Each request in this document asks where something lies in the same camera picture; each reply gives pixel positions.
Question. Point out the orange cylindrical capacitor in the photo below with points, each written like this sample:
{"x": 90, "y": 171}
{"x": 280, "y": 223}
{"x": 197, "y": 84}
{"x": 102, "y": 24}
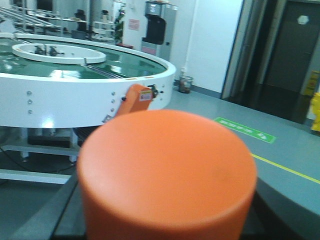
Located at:
{"x": 165, "y": 175}

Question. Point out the green conveyor belt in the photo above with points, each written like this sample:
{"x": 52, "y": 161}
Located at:
{"x": 118, "y": 64}

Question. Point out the orange motor cover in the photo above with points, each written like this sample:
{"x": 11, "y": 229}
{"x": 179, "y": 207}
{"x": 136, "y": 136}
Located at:
{"x": 137, "y": 98}

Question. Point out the green floor sign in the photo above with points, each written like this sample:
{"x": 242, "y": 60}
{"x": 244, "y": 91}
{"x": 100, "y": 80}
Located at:
{"x": 249, "y": 131}

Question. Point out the grey water dispenser machine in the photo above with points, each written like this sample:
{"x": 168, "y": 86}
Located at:
{"x": 161, "y": 18}

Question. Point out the yellow wet floor sign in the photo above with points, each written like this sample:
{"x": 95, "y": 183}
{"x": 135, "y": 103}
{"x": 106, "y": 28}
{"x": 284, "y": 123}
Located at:
{"x": 310, "y": 90}

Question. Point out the wire waste basket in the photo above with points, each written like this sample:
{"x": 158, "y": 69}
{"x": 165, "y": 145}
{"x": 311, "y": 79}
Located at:
{"x": 185, "y": 84}

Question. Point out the white round conveyor frame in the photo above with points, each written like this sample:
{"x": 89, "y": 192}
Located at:
{"x": 52, "y": 102}

